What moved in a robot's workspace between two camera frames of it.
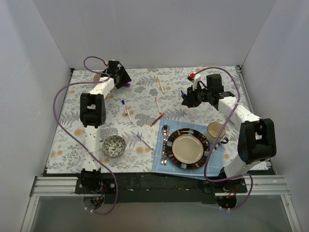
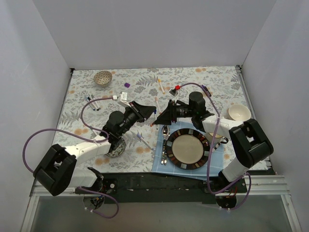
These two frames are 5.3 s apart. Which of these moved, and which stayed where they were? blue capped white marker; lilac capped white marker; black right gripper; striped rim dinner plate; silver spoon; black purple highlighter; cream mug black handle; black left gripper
Moved: black left gripper; blue capped white marker; black right gripper; black purple highlighter
Stayed: striped rim dinner plate; cream mug black handle; lilac capped white marker; silver spoon
